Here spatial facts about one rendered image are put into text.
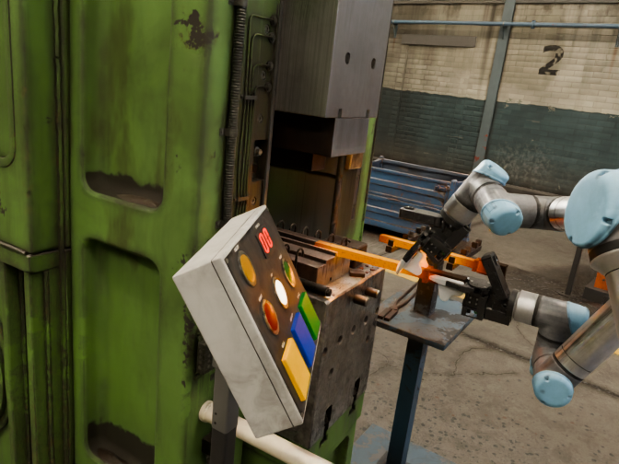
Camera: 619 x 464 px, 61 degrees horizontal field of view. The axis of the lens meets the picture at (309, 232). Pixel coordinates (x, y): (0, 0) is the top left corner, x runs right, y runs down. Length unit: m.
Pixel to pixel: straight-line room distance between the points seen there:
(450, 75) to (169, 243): 8.66
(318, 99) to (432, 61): 8.61
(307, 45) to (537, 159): 7.90
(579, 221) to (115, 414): 1.32
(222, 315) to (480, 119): 8.73
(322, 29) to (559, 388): 0.92
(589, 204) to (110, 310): 1.18
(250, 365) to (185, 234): 0.48
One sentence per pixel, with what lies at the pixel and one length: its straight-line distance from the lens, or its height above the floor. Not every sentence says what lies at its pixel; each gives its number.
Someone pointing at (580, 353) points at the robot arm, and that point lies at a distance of 1.20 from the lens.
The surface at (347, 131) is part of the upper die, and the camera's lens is 1.36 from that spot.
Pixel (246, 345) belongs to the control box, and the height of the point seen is 1.07.
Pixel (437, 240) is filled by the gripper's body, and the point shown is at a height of 1.10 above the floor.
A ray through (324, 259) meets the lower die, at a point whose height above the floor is 0.99.
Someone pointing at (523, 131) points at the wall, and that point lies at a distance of 9.10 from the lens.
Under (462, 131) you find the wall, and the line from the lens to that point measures 9.46.
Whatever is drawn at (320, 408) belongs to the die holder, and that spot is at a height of 0.58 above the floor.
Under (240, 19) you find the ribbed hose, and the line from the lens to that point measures 1.16.
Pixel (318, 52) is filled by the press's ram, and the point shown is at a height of 1.51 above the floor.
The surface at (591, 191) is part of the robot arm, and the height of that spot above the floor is 1.34.
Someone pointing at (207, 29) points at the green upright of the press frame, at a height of 1.52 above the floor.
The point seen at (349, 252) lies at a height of 1.01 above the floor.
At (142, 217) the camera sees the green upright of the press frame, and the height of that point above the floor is 1.10.
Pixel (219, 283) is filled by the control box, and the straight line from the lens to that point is 0.74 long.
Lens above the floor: 1.44
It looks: 16 degrees down
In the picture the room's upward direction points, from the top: 6 degrees clockwise
